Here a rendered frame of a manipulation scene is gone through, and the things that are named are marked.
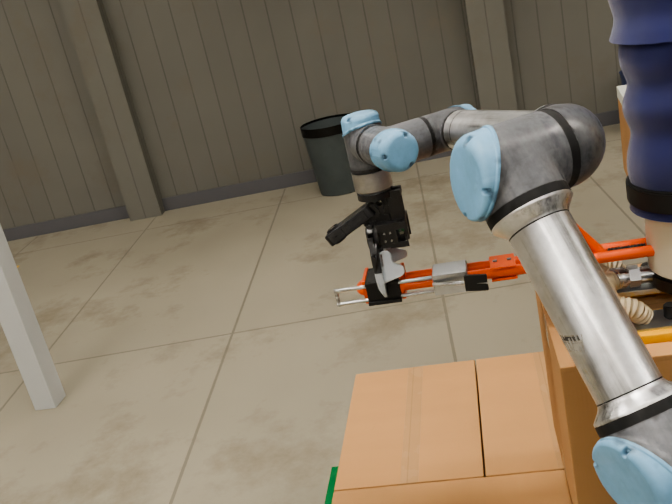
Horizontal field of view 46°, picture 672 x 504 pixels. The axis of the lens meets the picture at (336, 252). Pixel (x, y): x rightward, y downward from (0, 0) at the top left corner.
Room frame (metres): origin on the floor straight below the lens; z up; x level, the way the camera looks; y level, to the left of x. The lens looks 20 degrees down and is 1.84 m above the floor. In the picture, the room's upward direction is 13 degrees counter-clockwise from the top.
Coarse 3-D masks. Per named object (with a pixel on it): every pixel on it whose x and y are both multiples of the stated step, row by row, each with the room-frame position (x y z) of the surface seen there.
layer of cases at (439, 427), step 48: (384, 384) 2.22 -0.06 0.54; (432, 384) 2.16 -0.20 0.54; (480, 384) 2.09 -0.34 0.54; (528, 384) 2.04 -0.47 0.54; (384, 432) 1.96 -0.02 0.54; (432, 432) 1.90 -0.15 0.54; (480, 432) 1.86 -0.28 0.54; (528, 432) 1.80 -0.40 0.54; (336, 480) 1.78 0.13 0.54; (384, 480) 1.74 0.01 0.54; (432, 480) 1.70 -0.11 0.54; (480, 480) 1.65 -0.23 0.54; (528, 480) 1.61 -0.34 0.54
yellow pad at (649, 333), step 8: (664, 304) 1.29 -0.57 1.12; (656, 312) 1.31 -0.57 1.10; (664, 312) 1.28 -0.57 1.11; (656, 320) 1.28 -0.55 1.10; (664, 320) 1.28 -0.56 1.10; (640, 328) 1.27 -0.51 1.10; (648, 328) 1.26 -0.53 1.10; (656, 328) 1.26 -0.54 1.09; (664, 328) 1.25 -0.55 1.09; (640, 336) 1.25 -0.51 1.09; (648, 336) 1.25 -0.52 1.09; (656, 336) 1.24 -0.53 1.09; (664, 336) 1.24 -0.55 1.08
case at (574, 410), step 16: (656, 304) 1.38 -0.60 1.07; (544, 320) 1.46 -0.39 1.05; (544, 336) 1.52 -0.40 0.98; (544, 352) 1.60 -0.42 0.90; (560, 352) 1.29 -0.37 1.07; (656, 352) 1.21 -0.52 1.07; (560, 368) 1.24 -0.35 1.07; (576, 368) 1.23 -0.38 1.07; (560, 384) 1.26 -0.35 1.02; (576, 384) 1.23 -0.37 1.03; (560, 400) 1.31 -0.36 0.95; (576, 400) 1.23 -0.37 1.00; (592, 400) 1.23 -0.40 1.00; (560, 416) 1.37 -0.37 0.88; (576, 416) 1.23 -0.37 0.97; (592, 416) 1.23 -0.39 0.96; (560, 432) 1.43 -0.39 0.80; (576, 432) 1.23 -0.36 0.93; (592, 432) 1.23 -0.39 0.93; (560, 448) 1.49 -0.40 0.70; (576, 448) 1.23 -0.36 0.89; (592, 448) 1.23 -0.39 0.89; (576, 464) 1.23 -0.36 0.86; (592, 464) 1.23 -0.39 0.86; (576, 480) 1.24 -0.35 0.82; (592, 480) 1.23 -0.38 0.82; (576, 496) 1.24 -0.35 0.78; (592, 496) 1.23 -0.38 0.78; (608, 496) 1.22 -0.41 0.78
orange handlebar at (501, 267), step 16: (624, 240) 1.41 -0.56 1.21; (640, 240) 1.40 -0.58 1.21; (496, 256) 1.47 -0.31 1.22; (512, 256) 1.45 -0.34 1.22; (608, 256) 1.37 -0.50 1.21; (624, 256) 1.36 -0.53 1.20; (640, 256) 1.36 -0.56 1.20; (416, 272) 1.49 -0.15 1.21; (480, 272) 1.42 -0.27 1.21; (496, 272) 1.41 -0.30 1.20; (512, 272) 1.41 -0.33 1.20; (400, 288) 1.45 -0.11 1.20; (416, 288) 1.45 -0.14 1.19
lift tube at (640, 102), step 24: (624, 48) 1.36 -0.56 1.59; (648, 48) 1.30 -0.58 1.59; (624, 72) 1.37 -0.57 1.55; (648, 72) 1.31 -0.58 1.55; (624, 96) 1.38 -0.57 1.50; (648, 96) 1.31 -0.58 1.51; (648, 120) 1.31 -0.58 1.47; (648, 144) 1.32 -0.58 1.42; (648, 168) 1.32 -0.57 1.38; (648, 216) 1.32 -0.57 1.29
